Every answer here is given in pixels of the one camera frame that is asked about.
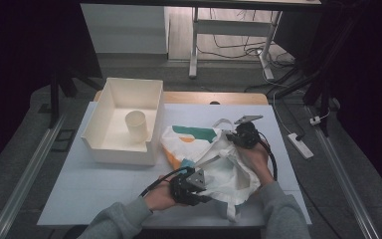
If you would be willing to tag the white plastic bin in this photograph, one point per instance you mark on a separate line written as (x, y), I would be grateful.
(122, 89)

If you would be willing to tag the white cabinet panel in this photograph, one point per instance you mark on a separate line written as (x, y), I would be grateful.
(126, 30)

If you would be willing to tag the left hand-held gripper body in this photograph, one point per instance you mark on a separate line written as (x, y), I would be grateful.
(184, 191)

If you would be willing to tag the person's right hand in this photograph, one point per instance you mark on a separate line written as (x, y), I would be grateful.
(260, 162)

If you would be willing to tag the wooden table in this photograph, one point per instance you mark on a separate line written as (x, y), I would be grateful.
(212, 98)

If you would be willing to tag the white power strip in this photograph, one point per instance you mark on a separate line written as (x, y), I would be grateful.
(301, 146)

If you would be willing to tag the metal stand frame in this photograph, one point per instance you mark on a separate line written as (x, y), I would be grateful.
(245, 49)

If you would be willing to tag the desk with white frame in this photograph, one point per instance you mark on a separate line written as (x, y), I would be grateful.
(229, 28)

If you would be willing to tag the person's left hand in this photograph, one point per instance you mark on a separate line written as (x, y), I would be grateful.
(159, 199)

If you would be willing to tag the white tote bag coloured shapes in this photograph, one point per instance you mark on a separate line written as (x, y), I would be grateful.
(232, 179)

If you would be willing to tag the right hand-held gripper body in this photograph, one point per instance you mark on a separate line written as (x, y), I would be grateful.
(248, 136)

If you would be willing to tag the small white plug adapter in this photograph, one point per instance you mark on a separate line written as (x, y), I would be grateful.
(315, 120)

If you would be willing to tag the black stand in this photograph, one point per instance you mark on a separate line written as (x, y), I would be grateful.
(54, 99)

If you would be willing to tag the aluminium floor rail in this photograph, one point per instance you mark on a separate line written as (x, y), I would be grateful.
(26, 179)
(344, 179)

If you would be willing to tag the white cup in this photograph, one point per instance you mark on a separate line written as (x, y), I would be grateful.
(136, 127)

